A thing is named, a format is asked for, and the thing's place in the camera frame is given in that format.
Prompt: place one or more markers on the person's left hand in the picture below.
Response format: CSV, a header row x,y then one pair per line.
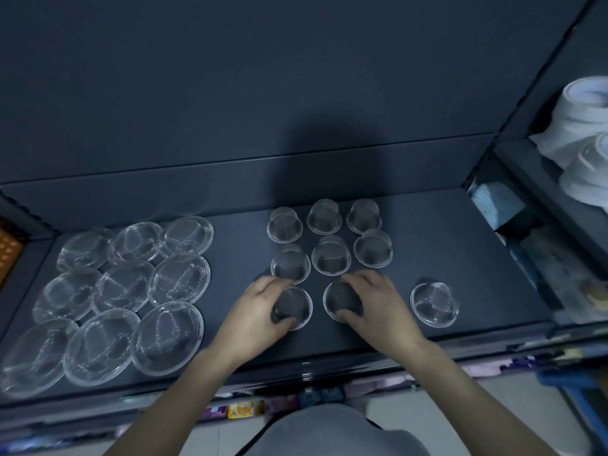
x,y
251,318

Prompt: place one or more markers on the person's right hand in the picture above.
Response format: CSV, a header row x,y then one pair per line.
x,y
384,318

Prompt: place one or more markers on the person's right thumb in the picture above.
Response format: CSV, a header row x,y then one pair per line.
x,y
350,319

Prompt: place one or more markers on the person's left thumb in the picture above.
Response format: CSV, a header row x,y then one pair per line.
x,y
284,326

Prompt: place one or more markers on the small clear mesh strainer cup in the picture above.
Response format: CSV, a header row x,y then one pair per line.
x,y
434,306
301,308
335,299

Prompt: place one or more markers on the person's left forearm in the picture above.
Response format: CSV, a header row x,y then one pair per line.
x,y
175,398

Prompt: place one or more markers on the person's right forearm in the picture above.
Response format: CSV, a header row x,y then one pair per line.
x,y
475,403

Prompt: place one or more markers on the group of small mesh strainers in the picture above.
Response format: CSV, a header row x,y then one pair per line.
x,y
331,255

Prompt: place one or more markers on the row of colourful packets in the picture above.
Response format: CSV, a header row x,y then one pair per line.
x,y
313,397

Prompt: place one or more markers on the yellow snack packet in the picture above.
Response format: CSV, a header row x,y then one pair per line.
x,y
245,409

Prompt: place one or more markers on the person's grey shirt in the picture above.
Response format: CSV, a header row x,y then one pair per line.
x,y
332,434

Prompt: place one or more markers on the dark grey shelf unit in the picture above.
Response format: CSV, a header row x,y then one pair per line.
x,y
332,161

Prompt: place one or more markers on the light blue packet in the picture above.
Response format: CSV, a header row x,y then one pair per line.
x,y
496,204

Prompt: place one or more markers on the clear plastic wrapped goods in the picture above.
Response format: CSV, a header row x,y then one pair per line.
x,y
560,275

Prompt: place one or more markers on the blue plastic stool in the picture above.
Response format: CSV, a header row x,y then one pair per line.
x,y
582,398

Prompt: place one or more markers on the stack of white tape rolls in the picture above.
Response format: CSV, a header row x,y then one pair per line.
x,y
577,116
589,178

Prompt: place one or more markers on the orange plastic basket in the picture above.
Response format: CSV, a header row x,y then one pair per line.
x,y
8,254

